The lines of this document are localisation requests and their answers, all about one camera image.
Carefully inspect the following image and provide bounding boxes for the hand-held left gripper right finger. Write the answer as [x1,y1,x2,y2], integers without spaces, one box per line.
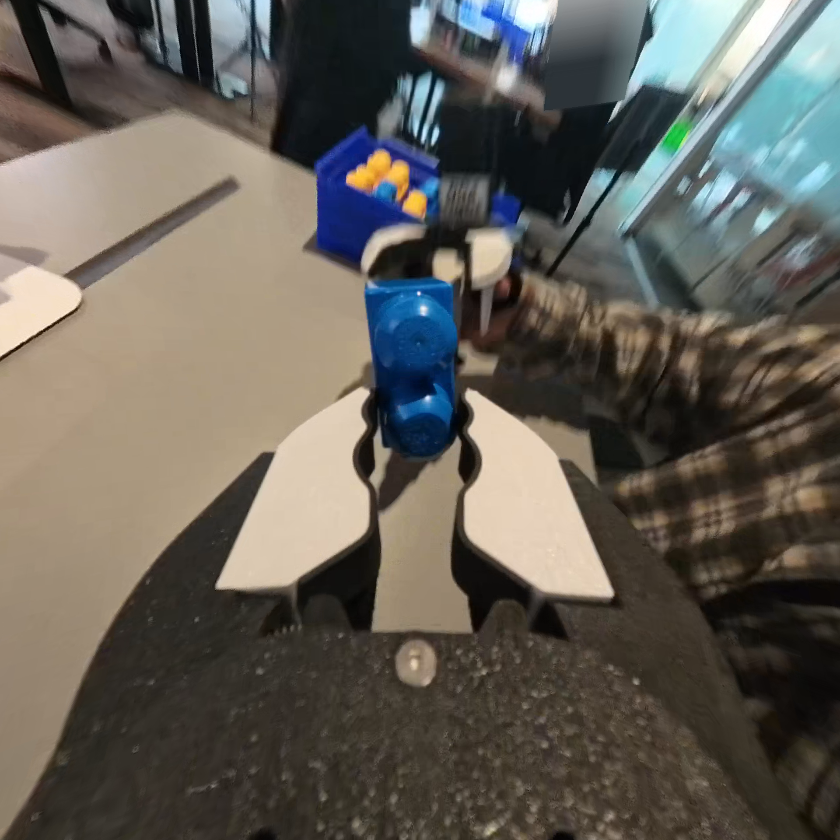
[451,387,616,630]

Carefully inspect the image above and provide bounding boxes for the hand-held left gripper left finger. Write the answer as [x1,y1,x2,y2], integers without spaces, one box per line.
[215,387,383,630]

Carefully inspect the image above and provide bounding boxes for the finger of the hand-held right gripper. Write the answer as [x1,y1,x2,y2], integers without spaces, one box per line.
[361,223,427,275]
[467,230,521,330]

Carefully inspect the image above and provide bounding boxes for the blue plastic bin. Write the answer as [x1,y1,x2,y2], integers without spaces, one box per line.
[315,126,524,258]

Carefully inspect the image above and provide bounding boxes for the pile of yellow and blue blocks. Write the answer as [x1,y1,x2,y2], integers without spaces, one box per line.
[346,150,439,219]

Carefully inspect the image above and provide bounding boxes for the blue two-stud block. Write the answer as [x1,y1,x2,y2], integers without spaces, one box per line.
[364,279,460,460]

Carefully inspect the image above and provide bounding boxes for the person's right forearm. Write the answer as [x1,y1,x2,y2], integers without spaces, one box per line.
[512,272,840,454]

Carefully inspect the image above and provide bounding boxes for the person's plaid shirt torso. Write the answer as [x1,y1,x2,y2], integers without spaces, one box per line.
[607,420,840,840]

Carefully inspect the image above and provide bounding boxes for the white stand with base plate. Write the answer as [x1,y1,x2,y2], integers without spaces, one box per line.
[0,266,84,361]

